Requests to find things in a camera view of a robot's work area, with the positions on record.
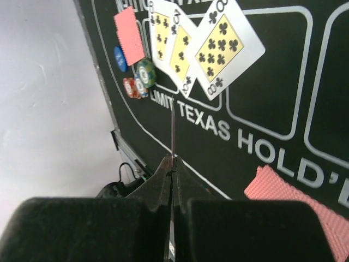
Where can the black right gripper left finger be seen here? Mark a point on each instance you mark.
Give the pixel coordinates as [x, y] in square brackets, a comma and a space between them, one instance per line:
[134, 228]

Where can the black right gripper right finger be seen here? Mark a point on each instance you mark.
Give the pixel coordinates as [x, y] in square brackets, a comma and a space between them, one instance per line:
[209, 229]

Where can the card edge-on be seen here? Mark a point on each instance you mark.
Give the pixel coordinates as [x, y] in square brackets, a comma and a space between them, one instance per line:
[172, 235]

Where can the blue chips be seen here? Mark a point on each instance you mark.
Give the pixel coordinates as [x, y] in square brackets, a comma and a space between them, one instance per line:
[141, 89]

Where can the red chips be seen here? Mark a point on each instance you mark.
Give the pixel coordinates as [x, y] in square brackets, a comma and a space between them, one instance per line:
[130, 88]

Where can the green chips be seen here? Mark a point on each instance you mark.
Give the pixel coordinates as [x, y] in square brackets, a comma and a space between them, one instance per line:
[147, 73]

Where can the blue small blind button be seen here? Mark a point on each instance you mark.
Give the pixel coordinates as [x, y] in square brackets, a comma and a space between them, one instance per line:
[120, 58]

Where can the eight of clubs card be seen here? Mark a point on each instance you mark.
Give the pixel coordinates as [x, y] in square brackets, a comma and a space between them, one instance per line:
[225, 48]

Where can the four of clubs card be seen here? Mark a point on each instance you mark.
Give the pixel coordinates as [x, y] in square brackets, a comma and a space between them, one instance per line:
[177, 65]

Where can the six of clubs card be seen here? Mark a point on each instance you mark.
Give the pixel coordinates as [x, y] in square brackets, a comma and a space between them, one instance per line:
[160, 15]

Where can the black poker table mat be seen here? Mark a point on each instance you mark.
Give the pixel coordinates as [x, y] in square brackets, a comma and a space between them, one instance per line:
[288, 110]

